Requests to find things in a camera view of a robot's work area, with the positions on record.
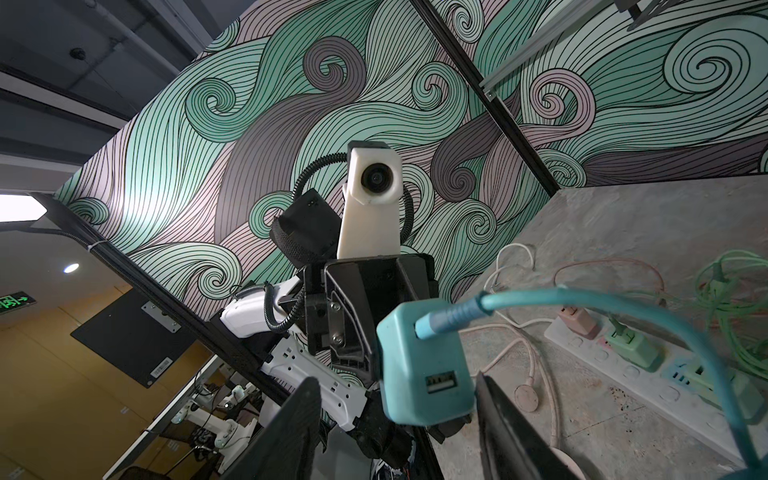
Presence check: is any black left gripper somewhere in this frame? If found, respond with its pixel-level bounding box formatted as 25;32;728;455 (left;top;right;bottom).
302;253;438;384

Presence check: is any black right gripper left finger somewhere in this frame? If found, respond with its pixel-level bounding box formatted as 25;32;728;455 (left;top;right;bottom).
221;377;321;480

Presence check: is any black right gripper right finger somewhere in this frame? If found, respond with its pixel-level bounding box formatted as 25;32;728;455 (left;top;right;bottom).
475;375;575;480

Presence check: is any teal charger plug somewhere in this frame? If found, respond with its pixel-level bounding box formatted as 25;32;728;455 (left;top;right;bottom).
376;298;488;427

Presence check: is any pink usb charger plug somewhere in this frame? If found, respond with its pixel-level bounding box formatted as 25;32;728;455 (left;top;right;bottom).
558;306;601;340

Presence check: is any white multicolour power strip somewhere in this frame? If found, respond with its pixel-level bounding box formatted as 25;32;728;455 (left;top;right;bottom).
545;316;744;466

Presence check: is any light green charger plug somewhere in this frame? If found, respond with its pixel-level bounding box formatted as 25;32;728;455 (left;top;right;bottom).
605;323;663;372

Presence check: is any light green usb cable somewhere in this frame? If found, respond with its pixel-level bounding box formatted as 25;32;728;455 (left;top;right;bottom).
623;248;768;379

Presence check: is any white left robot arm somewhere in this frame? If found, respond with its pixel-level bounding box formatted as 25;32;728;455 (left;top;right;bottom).
220;142;438;434

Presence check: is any pink round plug with cord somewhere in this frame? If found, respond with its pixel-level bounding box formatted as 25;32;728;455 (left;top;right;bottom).
459;323;560;448

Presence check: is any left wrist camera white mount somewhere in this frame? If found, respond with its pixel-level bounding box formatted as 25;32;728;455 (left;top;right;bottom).
336;141;403;260

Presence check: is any white power strip cord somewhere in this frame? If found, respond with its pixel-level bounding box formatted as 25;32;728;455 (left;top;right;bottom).
482;242;556;331

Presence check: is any aluminium rail back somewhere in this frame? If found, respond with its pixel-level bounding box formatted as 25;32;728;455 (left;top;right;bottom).
480;0;681;98

